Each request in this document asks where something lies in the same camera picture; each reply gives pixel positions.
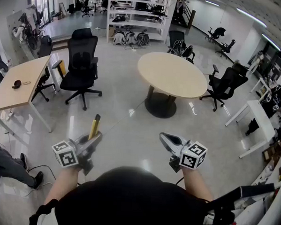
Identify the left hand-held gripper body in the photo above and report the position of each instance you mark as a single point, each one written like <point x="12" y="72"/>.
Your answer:
<point x="65" y="156"/>

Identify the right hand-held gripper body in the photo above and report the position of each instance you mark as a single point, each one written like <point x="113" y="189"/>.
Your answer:
<point x="193" y="157"/>

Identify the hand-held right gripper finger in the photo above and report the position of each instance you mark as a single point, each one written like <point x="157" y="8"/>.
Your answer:
<point x="182" y="141"/>
<point x="168" y="146"/>

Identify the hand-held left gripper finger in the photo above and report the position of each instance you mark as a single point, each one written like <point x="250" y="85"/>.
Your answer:
<point x="74" y="140"/>
<point x="98" y="140"/>

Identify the person's right forearm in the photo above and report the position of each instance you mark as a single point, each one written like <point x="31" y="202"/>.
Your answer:
<point x="195" y="183"/>

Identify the person's left forearm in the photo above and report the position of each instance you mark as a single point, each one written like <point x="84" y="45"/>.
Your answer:
<point x="61" y="185"/>

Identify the person's black-shirted torso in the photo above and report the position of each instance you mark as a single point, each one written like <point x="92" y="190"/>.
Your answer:
<point x="131" y="203"/>

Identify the round beige table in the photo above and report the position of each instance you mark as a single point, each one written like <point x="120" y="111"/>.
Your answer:
<point x="170" y="73"/>

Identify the white power strip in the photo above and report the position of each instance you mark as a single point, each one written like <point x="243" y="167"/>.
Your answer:
<point x="133" y="48"/>
<point x="9" y="115"/>

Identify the yellow board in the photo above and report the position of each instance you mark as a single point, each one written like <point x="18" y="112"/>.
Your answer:
<point x="63" y="68"/>

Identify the white desk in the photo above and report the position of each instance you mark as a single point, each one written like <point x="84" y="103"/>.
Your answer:
<point x="262" y="118"/>
<point x="261" y="83"/>

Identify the small black round item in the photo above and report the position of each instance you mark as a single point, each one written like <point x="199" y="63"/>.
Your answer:
<point x="16" y="84"/>

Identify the large black office chair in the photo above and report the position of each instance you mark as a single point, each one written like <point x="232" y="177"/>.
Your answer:
<point x="82" y="59"/>

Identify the white storage rack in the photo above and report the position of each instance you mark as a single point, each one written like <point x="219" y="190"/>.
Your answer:
<point x="254" y="216"/>

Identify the rectangular wooden desk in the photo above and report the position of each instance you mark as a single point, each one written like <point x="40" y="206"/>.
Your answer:
<point x="20" y="72"/>

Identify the black mesh office chair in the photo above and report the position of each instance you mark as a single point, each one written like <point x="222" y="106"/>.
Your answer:
<point x="45" y="47"/>

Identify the wooden platform step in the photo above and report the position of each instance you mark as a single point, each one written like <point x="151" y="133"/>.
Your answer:
<point x="60" y="43"/>

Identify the black and white backpack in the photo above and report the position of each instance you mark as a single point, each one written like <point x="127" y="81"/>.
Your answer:
<point x="119" y="39"/>
<point x="143" y="39"/>
<point x="130" y="38"/>

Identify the cardboard box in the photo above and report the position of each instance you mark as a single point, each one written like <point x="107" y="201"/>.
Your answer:
<point x="111" y="32"/>

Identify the staircase with black railing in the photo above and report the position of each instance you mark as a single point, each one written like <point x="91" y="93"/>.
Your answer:
<point x="186" y="13"/>

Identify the long ceiling light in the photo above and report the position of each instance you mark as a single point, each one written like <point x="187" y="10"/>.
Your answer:
<point x="251" y="17"/>
<point x="212" y="3"/>
<point x="271" y="42"/>

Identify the white shelving unit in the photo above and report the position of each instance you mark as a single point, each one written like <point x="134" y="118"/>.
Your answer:
<point x="138" y="13"/>

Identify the large glass window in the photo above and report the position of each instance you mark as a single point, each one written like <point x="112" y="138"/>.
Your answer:
<point x="44" y="3"/>

